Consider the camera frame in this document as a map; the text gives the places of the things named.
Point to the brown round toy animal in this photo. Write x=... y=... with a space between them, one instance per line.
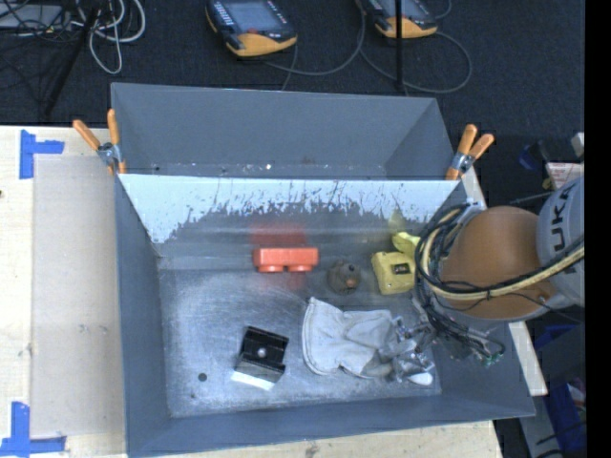
x=343 y=277

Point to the grey metal bin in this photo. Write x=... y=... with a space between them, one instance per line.
x=238 y=303

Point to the orange toy brick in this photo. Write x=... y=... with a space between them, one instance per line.
x=284 y=257

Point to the pale wood flat board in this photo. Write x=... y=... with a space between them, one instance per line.
x=71 y=279

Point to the yellow crumpled lump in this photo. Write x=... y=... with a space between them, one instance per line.
x=405 y=242

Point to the yellow box with dark label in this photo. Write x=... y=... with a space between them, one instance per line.
x=389 y=275

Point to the white cloth glove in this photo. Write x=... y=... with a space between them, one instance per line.
x=334 y=339

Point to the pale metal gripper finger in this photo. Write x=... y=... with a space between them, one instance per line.
x=410 y=334
x=414 y=366

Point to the black block with white base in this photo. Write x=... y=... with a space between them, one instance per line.
x=261 y=353

